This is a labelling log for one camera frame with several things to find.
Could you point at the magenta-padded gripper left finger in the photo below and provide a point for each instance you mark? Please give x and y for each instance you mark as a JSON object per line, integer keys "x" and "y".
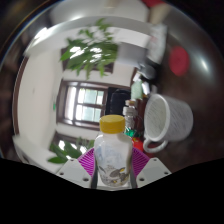
{"x": 73, "y": 170}

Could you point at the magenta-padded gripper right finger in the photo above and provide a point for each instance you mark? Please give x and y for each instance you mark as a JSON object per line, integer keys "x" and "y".
{"x": 153, "y": 170}

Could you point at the clear bottle with yellow cap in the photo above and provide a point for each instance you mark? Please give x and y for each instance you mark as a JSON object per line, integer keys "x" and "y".
{"x": 112, "y": 153}

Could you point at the potted plant in white pot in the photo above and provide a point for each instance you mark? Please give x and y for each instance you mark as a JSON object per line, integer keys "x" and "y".
{"x": 65, "y": 151}
{"x": 93, "y": 53}

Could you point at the red plastic box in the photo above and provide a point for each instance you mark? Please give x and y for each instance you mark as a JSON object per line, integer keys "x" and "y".
{"x": 137, "y": 144}

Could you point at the dark wooden framed window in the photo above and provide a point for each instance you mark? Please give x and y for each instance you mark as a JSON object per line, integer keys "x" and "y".
{"x": 110, "y": 68}
{"x": 63, "y": 138}

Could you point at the white speckled mug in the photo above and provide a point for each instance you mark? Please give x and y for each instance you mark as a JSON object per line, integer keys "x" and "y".
{"x": 170, "y": 118}

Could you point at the brown tray of small bottles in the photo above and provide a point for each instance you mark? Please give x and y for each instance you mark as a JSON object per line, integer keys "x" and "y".
{"x": 130, "y": 115}

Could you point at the dark wooden glazed door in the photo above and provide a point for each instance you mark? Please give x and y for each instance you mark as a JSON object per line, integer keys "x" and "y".
{"x": 85, "y": 105}

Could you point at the green cloth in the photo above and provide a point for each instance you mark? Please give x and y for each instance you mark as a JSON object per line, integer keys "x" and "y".
{"x": 136, "y": 90}

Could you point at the flat round red coaster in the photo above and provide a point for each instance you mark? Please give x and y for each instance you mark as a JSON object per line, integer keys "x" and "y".
{"x": 179, "y": 60}

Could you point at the white printed booklet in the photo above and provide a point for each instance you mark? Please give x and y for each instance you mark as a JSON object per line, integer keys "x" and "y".
{"x": 158, "y": 43}

